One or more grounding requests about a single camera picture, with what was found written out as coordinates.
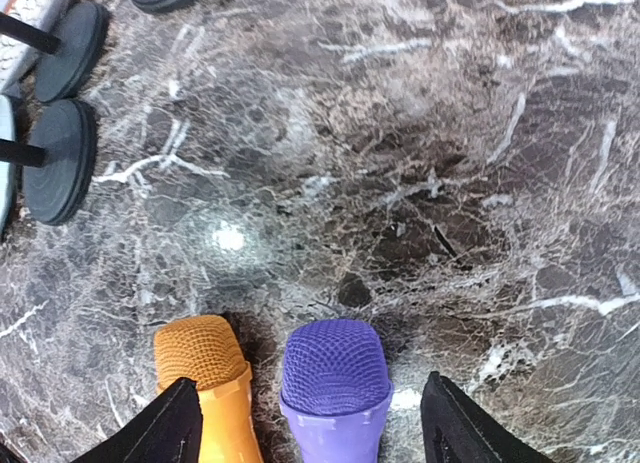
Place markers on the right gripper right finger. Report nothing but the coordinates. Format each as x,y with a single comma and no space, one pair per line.
456,429

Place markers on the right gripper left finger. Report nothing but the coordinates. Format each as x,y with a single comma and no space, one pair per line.
169,429

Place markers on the orange microphone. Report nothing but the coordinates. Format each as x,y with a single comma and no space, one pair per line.
205,349

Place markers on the purple microphone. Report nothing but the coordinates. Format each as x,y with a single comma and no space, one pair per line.
336,390

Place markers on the black stand of purple microphone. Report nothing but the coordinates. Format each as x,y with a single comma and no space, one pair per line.
57,162

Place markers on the empty black microphone stand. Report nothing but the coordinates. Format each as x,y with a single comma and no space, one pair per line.
68,54

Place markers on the floral patterned bowl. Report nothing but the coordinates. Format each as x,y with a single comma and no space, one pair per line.
17,58

